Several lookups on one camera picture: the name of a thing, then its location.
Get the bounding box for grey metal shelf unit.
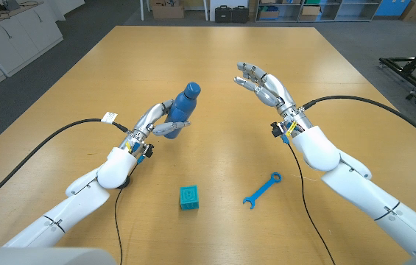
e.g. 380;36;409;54
255;0;382;23

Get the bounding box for white table frame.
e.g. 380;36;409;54
139;0;211;22

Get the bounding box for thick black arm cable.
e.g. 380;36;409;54
301;95;416;150
0;112;133;214

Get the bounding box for blue metal bottle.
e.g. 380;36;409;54
163;81;202;140

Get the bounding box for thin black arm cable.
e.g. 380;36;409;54
286;143;337;265
113;161;139;265

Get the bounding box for black equipment case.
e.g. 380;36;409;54
231;4;250;24
214;4;233;24

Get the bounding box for black metal stand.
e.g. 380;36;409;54
378;31;416;119

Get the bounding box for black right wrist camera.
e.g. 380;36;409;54
270;122;284;138

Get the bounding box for large cardboard box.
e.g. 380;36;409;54
151;0;186;20

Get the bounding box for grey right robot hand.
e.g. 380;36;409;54
233;61;299;111

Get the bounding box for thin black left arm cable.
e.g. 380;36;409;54
113;161;139;265

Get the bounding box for small cardboard box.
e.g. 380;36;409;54
298;4;321;21

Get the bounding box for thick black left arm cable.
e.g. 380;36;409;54
0;112;133;214

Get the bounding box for blue plastic wrench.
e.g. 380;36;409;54
242;172;283;210

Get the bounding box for blue panel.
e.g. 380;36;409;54
375;0;402;17

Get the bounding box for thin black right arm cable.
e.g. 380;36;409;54
286;143;337;265

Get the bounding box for teal toy block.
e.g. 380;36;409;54
179;185;200;211

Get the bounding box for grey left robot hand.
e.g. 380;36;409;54
132;99;192;139

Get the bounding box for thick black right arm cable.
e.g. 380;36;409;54
301;95;416;150

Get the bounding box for white cabinet row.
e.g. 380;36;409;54
0;0;64;102

